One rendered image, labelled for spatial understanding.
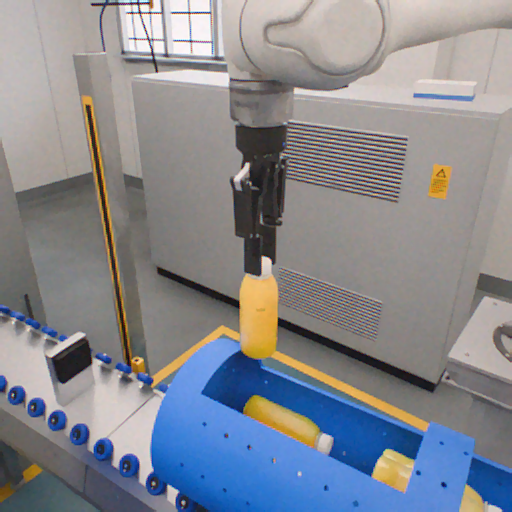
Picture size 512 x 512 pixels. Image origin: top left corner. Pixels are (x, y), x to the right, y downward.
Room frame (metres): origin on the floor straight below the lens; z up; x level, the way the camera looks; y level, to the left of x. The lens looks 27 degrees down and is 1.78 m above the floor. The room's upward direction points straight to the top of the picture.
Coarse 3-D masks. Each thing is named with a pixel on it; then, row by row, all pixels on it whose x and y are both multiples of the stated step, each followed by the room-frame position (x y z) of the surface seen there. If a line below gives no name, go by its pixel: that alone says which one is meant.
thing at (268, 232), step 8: (264, 224) 0.68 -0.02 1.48; (264, 232) 0.68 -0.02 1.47; (272, 232) 0.67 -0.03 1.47; (264, 240) 0.68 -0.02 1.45; (272, 240) 0.67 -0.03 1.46; (264, 248) 0.68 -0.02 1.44; (272, 248) 0.67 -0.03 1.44; (264, 256) 0.68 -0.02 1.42; (272, 256) 0.67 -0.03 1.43; (272, 264) 0.67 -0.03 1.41
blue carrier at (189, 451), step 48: (192, 384) 0.60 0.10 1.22; (240, 384) 0.77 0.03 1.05; (288, 384) 0.72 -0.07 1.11; (192, 432) 0.53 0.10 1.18; (240, 432) 0.51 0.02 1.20; (336, 432) 0.65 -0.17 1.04; (384, 432) 0.62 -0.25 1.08; (432, 432) 0.49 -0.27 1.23; (192, 480) 0.50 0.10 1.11; (240, 480) 0.47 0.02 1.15; (288, 480) 0.44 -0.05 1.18; (336, 480) 0.43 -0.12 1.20; (432, 480) 0.41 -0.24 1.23; (480, 480) 0.52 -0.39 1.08
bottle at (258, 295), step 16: (240, 288) 0.66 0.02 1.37; (256, 288) 0.64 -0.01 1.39; (272, 288) 0.65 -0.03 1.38; (240, 304) 0.66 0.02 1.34; (256, 304) 0.63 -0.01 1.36; (272, 304) 0.64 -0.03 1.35; (240, 320) 0.66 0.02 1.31; (256, 320) 0.63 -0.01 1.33; (272, 320) 0.64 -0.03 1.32; (240, 336) 0.66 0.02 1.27; (256, 336) 0.63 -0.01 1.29; (272, 336) 0.64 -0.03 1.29; (256, 352) 0.63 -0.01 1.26; (272, 352) 0.64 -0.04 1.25
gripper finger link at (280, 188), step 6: (282, 162) 0.70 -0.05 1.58; (288, 162) 0.71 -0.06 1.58; (282, 174) 0.70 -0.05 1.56; (282, 180) 0.70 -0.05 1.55; (276, 186) 0.70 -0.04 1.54; (282, 186) 0.70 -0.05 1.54; (276, 192) 0.70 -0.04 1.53; (282, 192) 0.70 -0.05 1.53; (282, 198) 0.70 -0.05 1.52; (282, 204) 0.70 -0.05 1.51; (282, 210) 0.70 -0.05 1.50
